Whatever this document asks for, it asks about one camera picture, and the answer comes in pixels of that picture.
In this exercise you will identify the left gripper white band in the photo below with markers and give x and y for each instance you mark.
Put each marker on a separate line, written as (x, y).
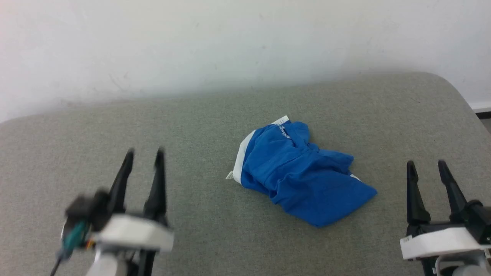
(134, 233)

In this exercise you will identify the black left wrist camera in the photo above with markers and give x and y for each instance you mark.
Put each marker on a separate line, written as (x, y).
(90, 209)

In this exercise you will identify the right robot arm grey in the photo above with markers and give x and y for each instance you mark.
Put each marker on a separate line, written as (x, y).
(460, 266)

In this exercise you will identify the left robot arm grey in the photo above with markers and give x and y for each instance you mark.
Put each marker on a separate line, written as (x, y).
(109, 264)

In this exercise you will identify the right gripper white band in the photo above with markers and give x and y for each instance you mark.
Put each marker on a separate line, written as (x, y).
(441, 241)

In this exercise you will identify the blue white garment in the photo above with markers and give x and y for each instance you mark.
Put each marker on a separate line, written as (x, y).
(295, 172)

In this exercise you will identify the grey-green fabric sofa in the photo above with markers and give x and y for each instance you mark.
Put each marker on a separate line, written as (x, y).
(199, 161)

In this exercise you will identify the white wall baseboard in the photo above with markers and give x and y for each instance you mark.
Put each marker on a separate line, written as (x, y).
(482, 106)

